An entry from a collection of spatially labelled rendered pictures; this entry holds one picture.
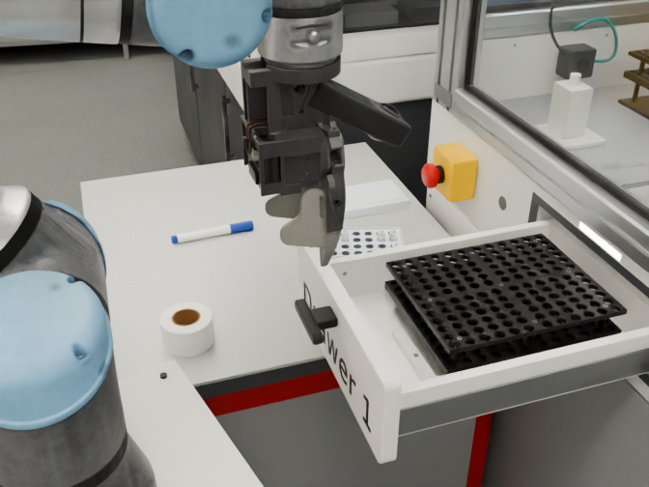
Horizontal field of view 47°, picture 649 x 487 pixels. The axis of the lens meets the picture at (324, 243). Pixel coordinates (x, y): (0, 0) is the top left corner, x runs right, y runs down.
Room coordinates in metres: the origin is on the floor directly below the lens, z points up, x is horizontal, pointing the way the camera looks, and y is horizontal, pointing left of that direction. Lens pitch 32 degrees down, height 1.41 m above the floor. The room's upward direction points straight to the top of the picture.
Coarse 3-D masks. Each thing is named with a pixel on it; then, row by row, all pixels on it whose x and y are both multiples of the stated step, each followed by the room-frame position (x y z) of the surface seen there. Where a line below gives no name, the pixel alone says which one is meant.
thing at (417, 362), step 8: (400, 328) 0.70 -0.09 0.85; (392, 336) 0.70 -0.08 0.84; (400, 336) 0.69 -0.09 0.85; (408, 336) 0.69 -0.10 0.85; (400, 344) 0.68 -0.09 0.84; (408, 344) 0.67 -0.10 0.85; (408, 352) 0.66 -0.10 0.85; (416, 352) 0.66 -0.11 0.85; (408, 360) 0.66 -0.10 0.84; (416, 360) 0.64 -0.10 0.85; (424, 360) 0.64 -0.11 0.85; (416, 368) 0.63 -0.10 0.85; (424, 368) 0.63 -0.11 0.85; (424, 376) 0.62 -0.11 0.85; (432, 376) 0.62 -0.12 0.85
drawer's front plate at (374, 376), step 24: (312, 264) 0.73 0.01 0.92; (312, 288) 0.73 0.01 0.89; (336, 288) 0.67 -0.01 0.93; (336, 312) 0.65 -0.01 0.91; (336, 336) 0.65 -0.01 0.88; (360, 336) 0.59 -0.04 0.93; (336, 360) 0.65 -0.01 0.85; (360, 360) 0.58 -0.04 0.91; (384, 360) 0.55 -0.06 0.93; (360, 384) 0.57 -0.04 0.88; (384, 384) 0.52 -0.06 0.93; (360, 408) 0.57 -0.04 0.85; (384, 408) 0.52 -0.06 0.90; (384, 432) 0.52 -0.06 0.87; (384, 456) 0.52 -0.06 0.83
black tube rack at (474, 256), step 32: (512, 256) 0.79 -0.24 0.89; (544, 256) 0.79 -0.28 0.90; (448, 288) 0.71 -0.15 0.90; (480, 288) 0.71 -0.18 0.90; (512, 288) 0.72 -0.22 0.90; (544, 288) 0.72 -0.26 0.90; (576, 288) 0.71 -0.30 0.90; (416, 320) 0.69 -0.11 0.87; (448, 320) 0.65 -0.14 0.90; (480, 320) 0.65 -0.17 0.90; (512, 320) 0.65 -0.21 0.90; (544, 320) 0.65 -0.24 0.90; (576, 320) 0.69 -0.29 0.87; (608, 320) 0.69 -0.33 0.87; (480, 352) 0.63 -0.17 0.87; (512, 352) 0.64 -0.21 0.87
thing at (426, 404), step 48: (480, 240) 0.84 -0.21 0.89; (576, 240) 0.83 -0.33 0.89; (384, 288) 0.80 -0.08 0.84; (624, 288) 0.73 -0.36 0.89; (384, 336) 0.70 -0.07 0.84; (624, 336) 0.63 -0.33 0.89; (432, 384) 0.56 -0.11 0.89; (480, 384) 0.57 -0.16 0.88; (528, 384) 0.59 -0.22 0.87; (576, 384) 0.61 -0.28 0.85
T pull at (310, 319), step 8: (296, 304) 0.67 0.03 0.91; (304, 304) 0.67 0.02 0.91; (304, 312) 0.65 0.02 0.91; (312, 312) 0.65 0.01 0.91; (320, 312) 0.65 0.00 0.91; (328, 312) 0.65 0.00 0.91; (304, 320) 0.64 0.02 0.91; (312, 320) 0.64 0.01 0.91; (320, 320) 0.64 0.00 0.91; (328, 320) 0.64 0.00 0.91; (336, 320) 0.64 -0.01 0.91; (312, 328) 0.62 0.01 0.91; (320, 328) 0.63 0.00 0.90; (328, 328) 0.64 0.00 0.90; (312, 336) 0.61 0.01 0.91; (320, 336) 0.61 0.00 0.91
